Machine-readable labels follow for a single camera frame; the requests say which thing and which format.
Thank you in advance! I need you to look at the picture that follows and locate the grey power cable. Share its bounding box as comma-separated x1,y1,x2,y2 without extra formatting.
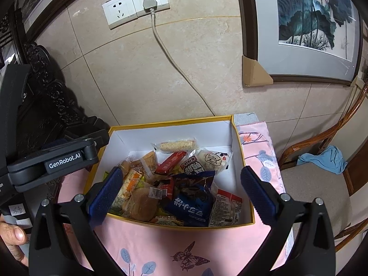
150,11,219,117

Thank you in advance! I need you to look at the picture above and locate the red snack packet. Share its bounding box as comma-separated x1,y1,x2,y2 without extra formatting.
155,151,188,175

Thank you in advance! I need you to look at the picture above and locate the small red packet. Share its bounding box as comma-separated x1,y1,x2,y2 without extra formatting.
159,178,175,199

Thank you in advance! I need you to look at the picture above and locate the oat bar clear packet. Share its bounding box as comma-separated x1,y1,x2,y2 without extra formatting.
152,138,198,154

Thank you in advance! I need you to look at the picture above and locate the round pastry clear packet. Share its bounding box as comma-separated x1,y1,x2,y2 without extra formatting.
126,186,160,222

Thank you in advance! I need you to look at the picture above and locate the white cartoon face packet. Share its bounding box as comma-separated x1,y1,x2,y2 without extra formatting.
198,149,233,173

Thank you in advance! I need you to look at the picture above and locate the red white label packet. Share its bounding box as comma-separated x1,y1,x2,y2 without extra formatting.
208,189,243,227

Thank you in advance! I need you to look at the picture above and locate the wooden chair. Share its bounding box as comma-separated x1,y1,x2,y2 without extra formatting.
277,83,368,253

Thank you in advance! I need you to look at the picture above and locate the blue snack packet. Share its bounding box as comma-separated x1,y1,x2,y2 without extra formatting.
163,174,217,227

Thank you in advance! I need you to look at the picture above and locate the person's left hand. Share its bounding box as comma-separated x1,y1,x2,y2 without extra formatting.
0,221,30,266

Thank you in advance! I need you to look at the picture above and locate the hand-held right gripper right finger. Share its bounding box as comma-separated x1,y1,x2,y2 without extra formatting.
240,165,337,276

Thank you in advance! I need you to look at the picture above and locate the pink floral tablecloth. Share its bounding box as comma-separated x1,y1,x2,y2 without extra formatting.
56,121,295,276

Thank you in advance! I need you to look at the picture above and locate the brown cake clear packet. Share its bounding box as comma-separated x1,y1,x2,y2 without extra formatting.
119,158,141,176

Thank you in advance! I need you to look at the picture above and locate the orange striped cracker packet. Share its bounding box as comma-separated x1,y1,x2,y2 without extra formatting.
116,169,146,207

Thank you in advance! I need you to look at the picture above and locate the yellow cardboard box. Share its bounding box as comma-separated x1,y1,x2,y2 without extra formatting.
83,115,256,228

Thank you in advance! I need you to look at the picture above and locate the dark carved wooden bench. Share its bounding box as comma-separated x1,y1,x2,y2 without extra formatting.
0,6,111,199

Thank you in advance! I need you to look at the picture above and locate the grey power plug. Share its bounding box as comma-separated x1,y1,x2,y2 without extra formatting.
142,0,158,13

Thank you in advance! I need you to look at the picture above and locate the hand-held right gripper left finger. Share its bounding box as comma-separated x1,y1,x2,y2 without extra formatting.
29,166,124,276

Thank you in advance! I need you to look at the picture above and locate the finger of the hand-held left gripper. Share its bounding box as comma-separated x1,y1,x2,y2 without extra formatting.
43,141,66,150
65,129,110,150

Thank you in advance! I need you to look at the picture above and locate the framed lotus painting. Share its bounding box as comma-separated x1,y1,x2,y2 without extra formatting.
234,0,365,86

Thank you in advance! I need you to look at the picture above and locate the brown pastry clear packet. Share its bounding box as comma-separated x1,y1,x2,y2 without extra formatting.
140,151,158,176

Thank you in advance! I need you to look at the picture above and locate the blue cloth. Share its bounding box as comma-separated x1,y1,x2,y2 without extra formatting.
297,146,348,174

